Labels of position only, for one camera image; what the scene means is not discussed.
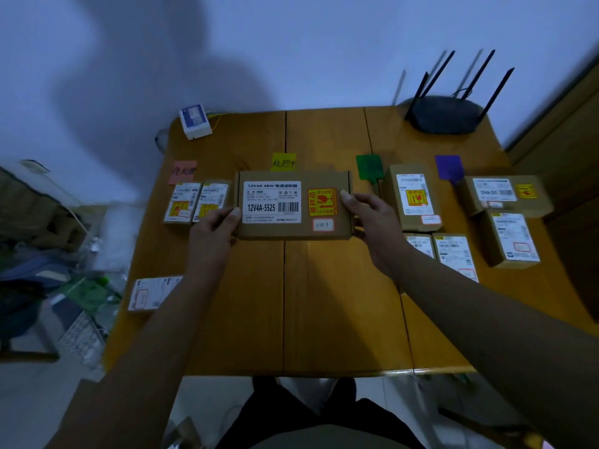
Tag clear plastic bag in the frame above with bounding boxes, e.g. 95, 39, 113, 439
91, 203, 144, 276

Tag green label tag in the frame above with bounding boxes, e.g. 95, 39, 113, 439
355, 154, 386, 197

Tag dark wooden bar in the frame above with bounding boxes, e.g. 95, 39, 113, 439
0, 351, 61, 364

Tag purple label tag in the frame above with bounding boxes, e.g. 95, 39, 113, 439
434, 155, 465, 185

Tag wooden chair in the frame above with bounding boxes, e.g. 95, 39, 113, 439
437, 406, 546, 449

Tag green packet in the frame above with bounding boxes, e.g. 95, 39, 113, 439
61, 275, 122, 315

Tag person's right forearm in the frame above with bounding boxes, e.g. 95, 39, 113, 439
391, 249, 599, 449

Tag small paper box white label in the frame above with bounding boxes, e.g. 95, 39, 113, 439
127, 275, 184, 314
432, 233, 480, 284
479, 209, 542, 271

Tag person's right hand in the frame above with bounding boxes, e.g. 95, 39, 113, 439
340, 190, 412, 279

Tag pink label tag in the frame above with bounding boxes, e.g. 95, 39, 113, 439
168, 160, 198, 186

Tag person's grey shirt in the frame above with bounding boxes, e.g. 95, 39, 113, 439
252, 424, 399, 449

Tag large brown cardboard box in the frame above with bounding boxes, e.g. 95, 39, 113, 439
381, 163, 444, 233

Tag brown cardboard carton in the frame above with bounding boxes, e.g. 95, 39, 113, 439
0, 165, 87, 251

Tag yellow cable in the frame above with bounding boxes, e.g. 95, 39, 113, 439
205, 110, 233, 132

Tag wide box 12V4A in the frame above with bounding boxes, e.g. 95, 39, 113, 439
457, 175, 555, 219
233, 170, 353, 241

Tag wooden wardrobe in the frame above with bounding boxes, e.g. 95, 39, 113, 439
505, 60, 599, 323

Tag person's black shorts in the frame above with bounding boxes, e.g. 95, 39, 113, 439
217, 376, 424, 449

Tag black router with antennas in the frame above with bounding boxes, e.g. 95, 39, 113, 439
404, 49, 515, 136

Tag blue cloth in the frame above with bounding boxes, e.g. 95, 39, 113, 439
0, 254, 71, 284

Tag person's left forearm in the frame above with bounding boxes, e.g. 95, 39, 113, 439
44, 268, 225, 449

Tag small paper box yellow sticker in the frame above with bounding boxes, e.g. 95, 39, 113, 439
192, 180, 233, 224
162, 181, 202, 225
403, 233, 437, 260

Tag small white blue device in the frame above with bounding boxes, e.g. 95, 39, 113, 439
178, 104, 213, 141

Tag person's left hand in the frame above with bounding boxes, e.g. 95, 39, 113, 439
187, 206, 242, 276

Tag yellow label tag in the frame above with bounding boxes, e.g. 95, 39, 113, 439
270, 152, 297, 173

